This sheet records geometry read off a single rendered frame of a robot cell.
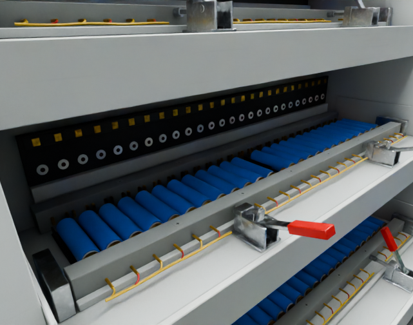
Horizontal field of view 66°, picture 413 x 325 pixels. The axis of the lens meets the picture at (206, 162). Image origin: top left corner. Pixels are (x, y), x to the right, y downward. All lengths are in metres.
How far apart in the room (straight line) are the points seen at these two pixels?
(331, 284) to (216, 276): 0.27
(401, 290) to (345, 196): 0.22
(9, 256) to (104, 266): 0.08
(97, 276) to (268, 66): 0.23
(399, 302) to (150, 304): 0.39
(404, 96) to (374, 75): 0.06
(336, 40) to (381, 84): 0.28
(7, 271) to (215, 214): 0.18
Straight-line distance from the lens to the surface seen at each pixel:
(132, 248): 0.26
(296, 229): 0.26
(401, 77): 0.66
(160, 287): 0.26
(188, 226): 0.28
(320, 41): 0.38
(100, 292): 0.26
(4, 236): 0.19
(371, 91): 0.68
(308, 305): 0.47
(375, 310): 0.53
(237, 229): 0.31
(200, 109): 0.43
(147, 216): 0.31
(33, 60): 0.20
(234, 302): 0.28
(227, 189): 0.35
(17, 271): 0.19
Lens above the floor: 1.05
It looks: 8 degrees down
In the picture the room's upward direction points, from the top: 13 degrees counter-clockwise
